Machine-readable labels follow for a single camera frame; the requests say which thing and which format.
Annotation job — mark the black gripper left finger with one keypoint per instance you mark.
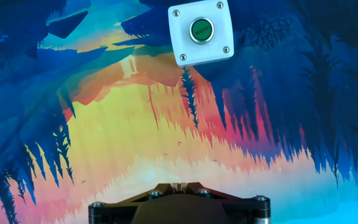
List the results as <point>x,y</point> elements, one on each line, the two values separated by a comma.
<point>113,207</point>

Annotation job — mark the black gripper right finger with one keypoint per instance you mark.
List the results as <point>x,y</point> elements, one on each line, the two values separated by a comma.
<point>244,205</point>

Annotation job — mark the colourful landscape print cloth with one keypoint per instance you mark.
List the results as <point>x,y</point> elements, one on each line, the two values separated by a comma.
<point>135,130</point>

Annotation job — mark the white box with green button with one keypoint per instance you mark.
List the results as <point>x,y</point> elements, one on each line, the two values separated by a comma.
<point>179,40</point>

